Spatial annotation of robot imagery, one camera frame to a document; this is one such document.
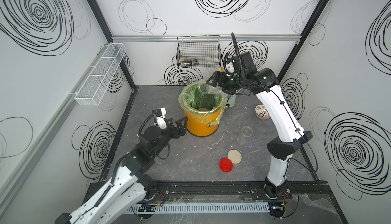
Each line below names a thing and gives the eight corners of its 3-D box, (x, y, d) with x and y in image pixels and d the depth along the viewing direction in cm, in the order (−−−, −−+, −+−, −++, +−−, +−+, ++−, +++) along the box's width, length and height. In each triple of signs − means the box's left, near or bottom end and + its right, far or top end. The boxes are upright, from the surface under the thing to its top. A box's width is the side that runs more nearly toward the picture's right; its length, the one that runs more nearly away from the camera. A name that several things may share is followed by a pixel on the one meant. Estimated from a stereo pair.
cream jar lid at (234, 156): (228, 163, 85) (228, 162, 83) (226, 150, 89) (227, 149, 88) (241, 163, 85) (242, 162, 83) (239, 150, 89) (240, 149, 88)
